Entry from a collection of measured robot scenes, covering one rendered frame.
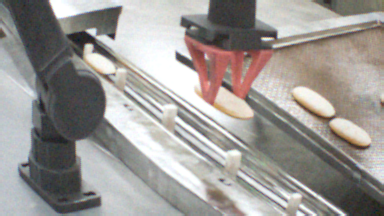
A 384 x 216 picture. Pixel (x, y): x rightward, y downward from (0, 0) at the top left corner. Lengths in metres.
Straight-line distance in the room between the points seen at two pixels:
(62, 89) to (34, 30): 0.09
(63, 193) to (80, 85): 0.14
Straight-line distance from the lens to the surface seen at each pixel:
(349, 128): 0.98
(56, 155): 0.86
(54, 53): 0.81
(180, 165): 0.93
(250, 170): 0.96
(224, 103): 0.94
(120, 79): 1.18
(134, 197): 0.93
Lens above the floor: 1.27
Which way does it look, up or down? 22 degrees down
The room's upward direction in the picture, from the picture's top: 6 degrees clockwise
